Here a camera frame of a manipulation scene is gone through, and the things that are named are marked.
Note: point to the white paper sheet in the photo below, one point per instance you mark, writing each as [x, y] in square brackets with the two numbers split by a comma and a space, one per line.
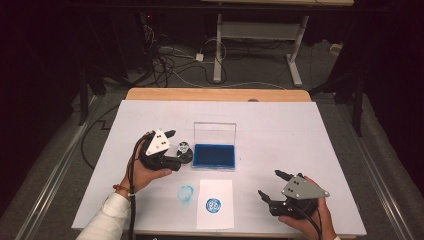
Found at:
[215, 206]

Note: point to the white power adapter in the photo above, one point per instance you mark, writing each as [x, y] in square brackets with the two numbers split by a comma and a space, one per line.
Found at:
[199, 57]

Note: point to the black metal stand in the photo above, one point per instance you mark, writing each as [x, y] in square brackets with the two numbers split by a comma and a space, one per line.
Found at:
[356, 86]
[96, 76]

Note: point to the blue ink smudge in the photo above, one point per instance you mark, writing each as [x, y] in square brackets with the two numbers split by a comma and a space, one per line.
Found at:
[185, 193]

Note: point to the white box on floor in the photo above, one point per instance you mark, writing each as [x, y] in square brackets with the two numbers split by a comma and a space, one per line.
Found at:
[336, 49]

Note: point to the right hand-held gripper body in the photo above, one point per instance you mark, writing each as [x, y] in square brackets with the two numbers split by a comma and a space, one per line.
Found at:
[300, 196]

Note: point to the aluminium floor rail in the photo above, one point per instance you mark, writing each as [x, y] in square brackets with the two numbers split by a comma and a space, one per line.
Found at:
[56, 166]
[376, 173]

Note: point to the grey round table grommet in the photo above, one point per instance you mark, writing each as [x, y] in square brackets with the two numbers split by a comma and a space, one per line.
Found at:
[253, 100]

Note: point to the person's left hand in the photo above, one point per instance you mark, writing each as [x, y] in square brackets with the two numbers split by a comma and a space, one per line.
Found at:
[143, 176]

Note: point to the white table cover board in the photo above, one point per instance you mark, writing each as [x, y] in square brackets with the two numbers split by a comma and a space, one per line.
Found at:
[266, 140]

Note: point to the black round stamp cap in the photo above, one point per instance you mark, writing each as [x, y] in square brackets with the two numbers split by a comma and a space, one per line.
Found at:
[186, 157]

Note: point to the person's right hand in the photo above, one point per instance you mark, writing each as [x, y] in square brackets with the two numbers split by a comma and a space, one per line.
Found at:
[310, 228]

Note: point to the blue ink pad clear case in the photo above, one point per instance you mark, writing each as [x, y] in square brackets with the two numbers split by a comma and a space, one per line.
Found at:
[214, 156]

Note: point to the white metal desk frame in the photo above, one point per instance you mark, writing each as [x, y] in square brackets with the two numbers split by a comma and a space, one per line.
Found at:
[260, 30]

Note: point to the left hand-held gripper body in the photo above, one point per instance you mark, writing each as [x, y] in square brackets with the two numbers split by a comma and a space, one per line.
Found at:
[156, 146]

